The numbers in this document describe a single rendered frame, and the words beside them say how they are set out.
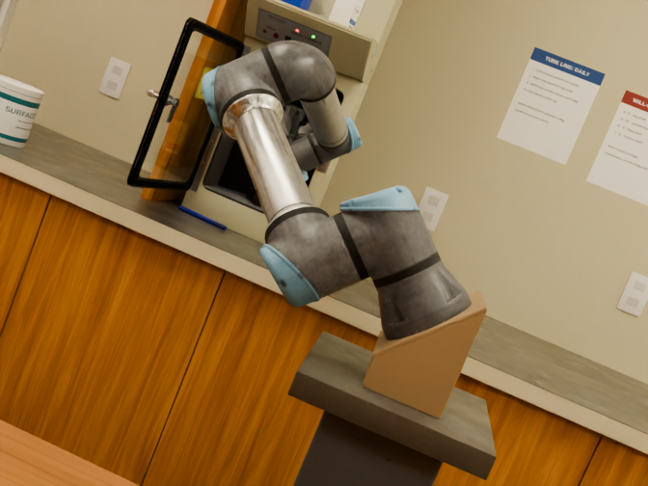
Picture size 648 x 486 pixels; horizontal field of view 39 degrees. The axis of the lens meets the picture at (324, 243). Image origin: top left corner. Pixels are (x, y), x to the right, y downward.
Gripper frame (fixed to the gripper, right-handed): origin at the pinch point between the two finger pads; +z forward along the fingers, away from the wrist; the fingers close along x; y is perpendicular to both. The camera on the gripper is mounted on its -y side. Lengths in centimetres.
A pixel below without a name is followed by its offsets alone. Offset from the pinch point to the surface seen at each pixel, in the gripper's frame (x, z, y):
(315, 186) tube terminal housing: -12.7, -9.3, -9.4
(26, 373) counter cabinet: 31, -39, -74
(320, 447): -43, -100, -36
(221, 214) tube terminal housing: 7.3, -9.9, -25.3
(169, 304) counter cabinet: 5, -38, -44
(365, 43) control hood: -12.9, -18.4, 27.3
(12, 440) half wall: -36, -204, -1
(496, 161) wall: -52, 35, 12
